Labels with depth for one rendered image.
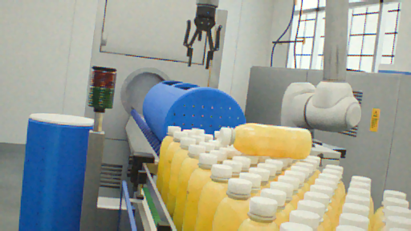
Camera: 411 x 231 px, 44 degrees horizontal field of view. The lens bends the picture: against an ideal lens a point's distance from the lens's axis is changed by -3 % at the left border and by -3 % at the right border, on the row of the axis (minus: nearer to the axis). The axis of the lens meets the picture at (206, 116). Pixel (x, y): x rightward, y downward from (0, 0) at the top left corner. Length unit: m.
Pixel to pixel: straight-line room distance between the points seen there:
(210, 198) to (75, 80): 5.99
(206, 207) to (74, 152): 1.12
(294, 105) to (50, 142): 1.04
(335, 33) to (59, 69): 5.06
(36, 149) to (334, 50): 1.26
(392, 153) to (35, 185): 2.11
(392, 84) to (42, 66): 4.72
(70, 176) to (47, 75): 4.87
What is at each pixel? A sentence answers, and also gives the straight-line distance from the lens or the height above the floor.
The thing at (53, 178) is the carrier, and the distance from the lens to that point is 2.02.
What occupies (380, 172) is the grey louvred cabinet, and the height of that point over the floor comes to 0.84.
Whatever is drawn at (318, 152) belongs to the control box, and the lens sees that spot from 1.52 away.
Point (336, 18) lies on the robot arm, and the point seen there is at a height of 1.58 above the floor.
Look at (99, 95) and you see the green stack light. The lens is 1.27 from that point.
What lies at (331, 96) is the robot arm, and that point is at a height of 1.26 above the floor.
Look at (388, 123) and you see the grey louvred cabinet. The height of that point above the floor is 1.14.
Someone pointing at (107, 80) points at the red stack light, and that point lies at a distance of 1.27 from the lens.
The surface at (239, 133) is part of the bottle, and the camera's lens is 1.14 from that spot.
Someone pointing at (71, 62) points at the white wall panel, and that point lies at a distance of 6.86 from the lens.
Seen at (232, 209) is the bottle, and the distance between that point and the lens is 0.83.
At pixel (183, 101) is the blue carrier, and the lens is 1.72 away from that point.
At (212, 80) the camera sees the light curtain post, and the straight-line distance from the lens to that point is 3.21.
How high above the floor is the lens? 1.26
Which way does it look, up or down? 4 degrees down
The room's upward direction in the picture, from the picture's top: 7 degrees clockwise
